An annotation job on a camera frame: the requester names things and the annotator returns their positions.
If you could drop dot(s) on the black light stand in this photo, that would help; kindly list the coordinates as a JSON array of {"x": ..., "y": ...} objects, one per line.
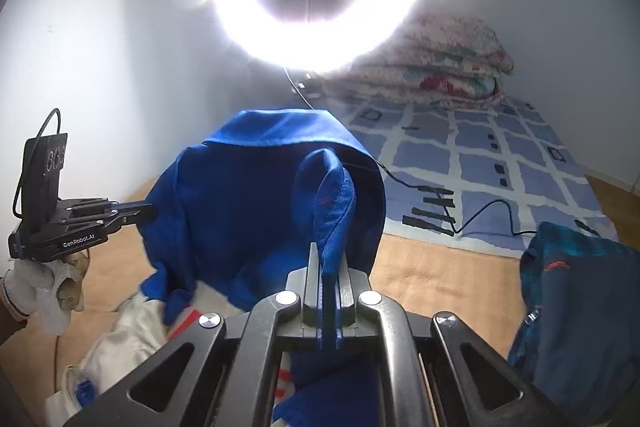
[{"x": 307, "y": 89}]

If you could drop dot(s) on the blue and grey work jacket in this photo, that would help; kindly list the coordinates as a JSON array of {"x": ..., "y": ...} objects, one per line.
[{"x": 240, "y": 202}]

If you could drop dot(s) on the blue checked bed sheet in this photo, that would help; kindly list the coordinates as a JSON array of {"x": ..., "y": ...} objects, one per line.
[{"x": 475, "y": 157}]

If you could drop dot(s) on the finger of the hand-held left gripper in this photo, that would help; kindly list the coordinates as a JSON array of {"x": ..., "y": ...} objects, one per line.
[
  {"x": 132, "y": 219},
  {"x": 137, "y": 208}
]

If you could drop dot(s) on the dark navy garment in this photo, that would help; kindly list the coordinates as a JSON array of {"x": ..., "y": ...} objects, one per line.
[{"x": 575, "y": 307}]

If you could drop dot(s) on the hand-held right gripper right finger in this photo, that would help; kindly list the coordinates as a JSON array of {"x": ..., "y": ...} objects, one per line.
[{"x": 350, "y": 307}]

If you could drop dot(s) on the person's left hand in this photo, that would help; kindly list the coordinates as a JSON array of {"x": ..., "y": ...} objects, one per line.
[{"x": 45, "y": 292}]

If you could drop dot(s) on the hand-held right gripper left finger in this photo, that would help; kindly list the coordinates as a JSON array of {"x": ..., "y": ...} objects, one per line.
[{"x": 295, "y": 307}]

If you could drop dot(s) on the folded floral quilt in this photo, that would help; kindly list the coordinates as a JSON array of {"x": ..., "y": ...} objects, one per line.
[{"x": 435, "y": 62}]

